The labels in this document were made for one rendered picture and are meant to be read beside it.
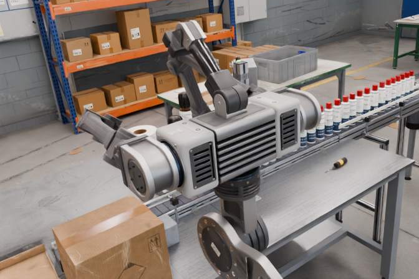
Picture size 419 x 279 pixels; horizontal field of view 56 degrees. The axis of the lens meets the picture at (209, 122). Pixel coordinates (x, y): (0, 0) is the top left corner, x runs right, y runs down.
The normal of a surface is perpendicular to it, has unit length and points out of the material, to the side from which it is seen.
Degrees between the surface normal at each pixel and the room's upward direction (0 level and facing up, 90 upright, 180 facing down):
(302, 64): 90
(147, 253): 90
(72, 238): 0
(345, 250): 0
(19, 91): 90
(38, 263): 0
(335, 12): 90
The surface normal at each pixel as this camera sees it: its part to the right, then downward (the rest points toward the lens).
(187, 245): -0.09, -0.92
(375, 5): -0.81, 0.29
